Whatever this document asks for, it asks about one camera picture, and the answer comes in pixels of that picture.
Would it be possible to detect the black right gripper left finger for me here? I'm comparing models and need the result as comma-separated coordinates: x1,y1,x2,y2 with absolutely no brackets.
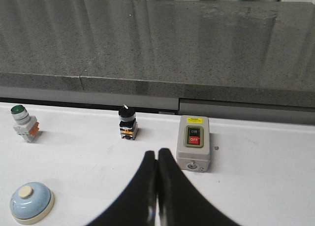
88,151,157,226

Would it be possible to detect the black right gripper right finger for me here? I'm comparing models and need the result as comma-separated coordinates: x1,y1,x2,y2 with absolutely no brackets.
157,148,237,226

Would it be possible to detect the blue desk bell cream base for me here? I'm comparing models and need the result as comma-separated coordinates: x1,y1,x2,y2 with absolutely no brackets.
9,182,55,225

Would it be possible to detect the grey granite counter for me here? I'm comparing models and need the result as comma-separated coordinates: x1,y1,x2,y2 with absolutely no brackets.
0,0,315,125

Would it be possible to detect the grey on off switch box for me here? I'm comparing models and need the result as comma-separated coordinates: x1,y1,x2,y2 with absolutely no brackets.
176,115,211,172

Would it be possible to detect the black rotary selector switch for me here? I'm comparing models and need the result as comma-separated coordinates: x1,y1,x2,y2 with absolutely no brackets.
119,104,138,140

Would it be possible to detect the green pilot light switch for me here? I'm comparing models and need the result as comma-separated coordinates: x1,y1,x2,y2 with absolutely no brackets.
10,104,39,143

